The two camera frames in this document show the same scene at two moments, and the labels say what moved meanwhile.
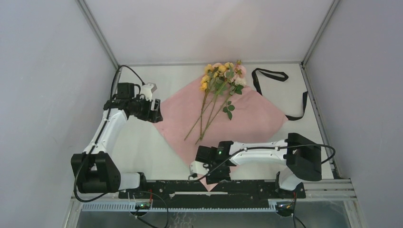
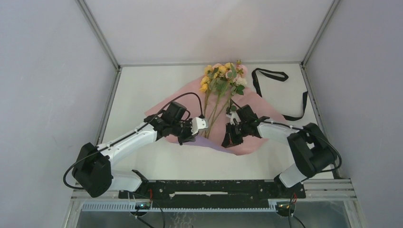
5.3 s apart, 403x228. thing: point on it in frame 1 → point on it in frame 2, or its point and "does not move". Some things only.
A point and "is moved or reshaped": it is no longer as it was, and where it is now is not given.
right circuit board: [285, 207] does not move
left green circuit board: [142, 206] does not move
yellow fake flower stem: [228, 67] → [210, 73]
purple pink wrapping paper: [204, 118] is moved or reshaped
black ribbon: [281, 76] does not move
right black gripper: [212, 178] → [230, 139]
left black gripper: [155, 116] → [189, 137]
